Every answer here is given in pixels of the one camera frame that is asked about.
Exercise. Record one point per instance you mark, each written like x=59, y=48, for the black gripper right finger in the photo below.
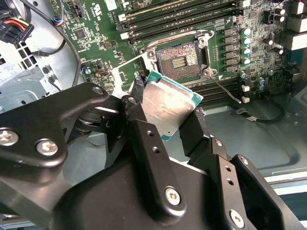
x=230, y=182

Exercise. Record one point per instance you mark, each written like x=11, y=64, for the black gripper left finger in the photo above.
x=36, y=119

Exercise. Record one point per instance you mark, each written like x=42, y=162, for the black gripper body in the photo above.
x=120, y=198

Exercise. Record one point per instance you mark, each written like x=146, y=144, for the silver green CPU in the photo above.
x=168, y=103

